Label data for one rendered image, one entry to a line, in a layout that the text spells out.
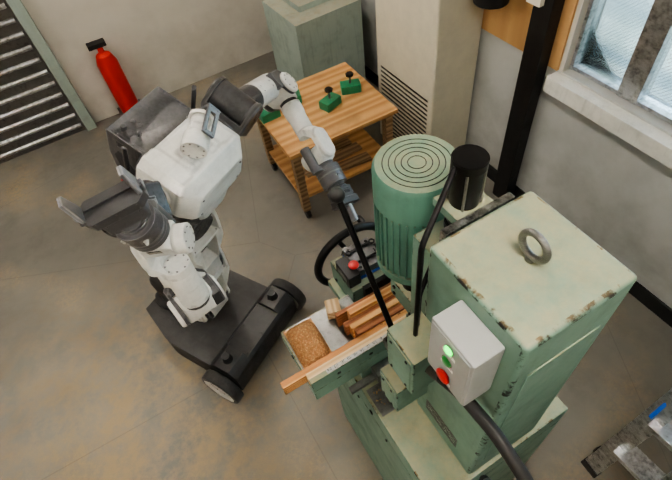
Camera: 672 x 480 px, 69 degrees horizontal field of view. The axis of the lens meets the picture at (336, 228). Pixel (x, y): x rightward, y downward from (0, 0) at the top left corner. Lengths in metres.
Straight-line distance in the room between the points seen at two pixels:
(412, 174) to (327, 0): 2.53
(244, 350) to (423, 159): 1.52
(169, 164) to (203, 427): 1.40
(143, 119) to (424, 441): 1.12
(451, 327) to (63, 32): 3.46
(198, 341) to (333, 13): 2.09
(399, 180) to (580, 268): 0.34
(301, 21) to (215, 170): 1.97
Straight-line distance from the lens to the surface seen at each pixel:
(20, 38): 3.84
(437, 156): 0.96
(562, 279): 0.80
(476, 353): 0.76
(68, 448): 2.65
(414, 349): 0.95
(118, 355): 2.73
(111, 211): 0.93
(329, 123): 2.63
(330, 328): 1.43
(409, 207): 0.91
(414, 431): 1.42
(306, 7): 3.30
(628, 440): 2.06
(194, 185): 1.30
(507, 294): 0.76
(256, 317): 2.33
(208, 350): 2.34
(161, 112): 1.41
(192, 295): 1.19
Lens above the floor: 2.16
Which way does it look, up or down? 50 degrees down
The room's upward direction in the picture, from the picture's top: 9 degrees counter-clockwise
